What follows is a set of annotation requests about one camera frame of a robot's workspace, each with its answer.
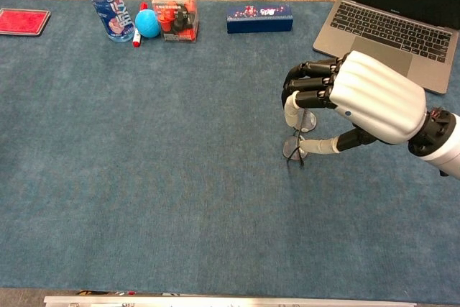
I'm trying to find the blue carpet table cloth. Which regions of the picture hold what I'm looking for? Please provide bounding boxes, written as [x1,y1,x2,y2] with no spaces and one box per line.
[0,0,460,304]

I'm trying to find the red pad with dark border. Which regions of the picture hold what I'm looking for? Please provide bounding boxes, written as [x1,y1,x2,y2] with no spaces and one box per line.
[0,8,52,37]

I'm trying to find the clear box with orange items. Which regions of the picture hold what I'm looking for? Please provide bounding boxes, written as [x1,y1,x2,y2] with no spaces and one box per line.
[151,0,200,44]

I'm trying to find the grey open laptop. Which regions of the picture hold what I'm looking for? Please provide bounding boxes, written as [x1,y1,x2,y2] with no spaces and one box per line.
[312,0,460,96]

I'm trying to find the blue ball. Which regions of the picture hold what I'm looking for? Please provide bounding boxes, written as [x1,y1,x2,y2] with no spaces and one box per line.
[134,9,161,39]

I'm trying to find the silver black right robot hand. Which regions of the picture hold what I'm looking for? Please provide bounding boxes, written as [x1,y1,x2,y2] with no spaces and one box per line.
[280,50,428,159]

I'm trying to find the aluminium rail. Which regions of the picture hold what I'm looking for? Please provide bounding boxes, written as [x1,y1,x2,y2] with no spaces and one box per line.
[43,294,418,307]

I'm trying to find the blue rectangular printed box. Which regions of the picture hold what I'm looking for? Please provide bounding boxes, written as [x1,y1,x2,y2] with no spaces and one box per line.
[226,4,294,35]

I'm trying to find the blue labelled drink bottle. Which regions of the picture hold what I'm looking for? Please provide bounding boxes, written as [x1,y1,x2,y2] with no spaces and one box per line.
[78,0,136,43]

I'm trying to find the red white marker pen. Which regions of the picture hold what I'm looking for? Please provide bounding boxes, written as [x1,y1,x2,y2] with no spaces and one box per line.
[132,1,149,49]

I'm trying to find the thin-framed eyeglasses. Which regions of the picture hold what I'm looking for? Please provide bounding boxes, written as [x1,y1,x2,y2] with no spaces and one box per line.
[282,109,318,170]

